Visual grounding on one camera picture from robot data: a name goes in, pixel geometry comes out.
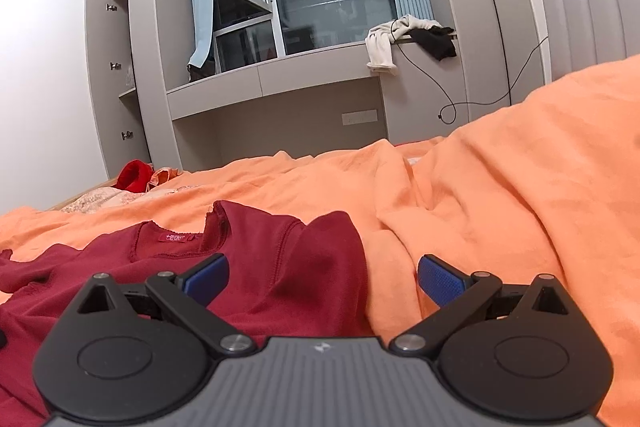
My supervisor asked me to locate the grey built-in desk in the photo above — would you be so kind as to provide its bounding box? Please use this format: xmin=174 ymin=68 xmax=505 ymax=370
xmin=166 ymin=42 xmax=386 ymax=170

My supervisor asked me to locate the white wall socket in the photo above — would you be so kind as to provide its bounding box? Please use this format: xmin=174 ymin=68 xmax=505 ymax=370
xmin=341 ymin=109 xmax=378 ymax=126

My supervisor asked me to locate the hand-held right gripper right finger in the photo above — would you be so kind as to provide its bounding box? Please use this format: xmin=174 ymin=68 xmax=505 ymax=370
xmin=390 ymin=254 xmax=581 ymax=355

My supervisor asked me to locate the floral bed sheet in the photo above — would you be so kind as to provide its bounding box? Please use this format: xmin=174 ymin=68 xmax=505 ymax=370
xmin=60 ymin=184 xmax=201 ymax=212

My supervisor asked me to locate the black cable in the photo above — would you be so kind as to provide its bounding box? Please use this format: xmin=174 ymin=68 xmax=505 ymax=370
xmin=392 ymin=19 xmax=551 ymax=125

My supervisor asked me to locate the grey wardrobe door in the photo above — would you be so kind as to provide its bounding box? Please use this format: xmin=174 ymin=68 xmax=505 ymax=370
xmin=84 ymin=0 xmax=151 ymax=180

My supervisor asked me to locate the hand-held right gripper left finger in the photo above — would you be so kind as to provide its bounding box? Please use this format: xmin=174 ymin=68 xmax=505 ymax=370
xmin=65 ymin=254 xmax=256 ymax=358

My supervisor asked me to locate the orange blanket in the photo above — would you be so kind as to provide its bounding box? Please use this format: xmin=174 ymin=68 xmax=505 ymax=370
xmin=0 ymin=54 xmax=640 ymax=427

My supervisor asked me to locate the dark red shirt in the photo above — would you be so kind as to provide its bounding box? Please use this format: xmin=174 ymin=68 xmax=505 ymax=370
xmin=0 ymin=200 xmax=376 ymax=427

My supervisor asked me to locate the white garment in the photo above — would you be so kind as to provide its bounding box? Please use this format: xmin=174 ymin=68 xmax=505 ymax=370
xmin=365 ymin=14 xmax=441 ymax=75

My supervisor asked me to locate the black garment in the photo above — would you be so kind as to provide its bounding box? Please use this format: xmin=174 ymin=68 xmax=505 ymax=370
xmin=410 ymin=26 xmax=458 ymax=62

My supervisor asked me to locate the grey padded headboard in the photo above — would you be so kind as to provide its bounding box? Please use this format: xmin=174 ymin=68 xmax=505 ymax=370
xmin=536 ymin=0 xmax=640 ymax=82

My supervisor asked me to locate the bright red cloth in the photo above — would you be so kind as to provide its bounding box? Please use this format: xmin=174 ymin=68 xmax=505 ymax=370
xmin=116 ymin=160 xmax=155 ymax=194

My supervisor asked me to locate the small orange cloth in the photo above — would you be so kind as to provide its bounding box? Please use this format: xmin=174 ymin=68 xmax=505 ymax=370
xmin=145 ymin=167 xmax=183 ymax=192

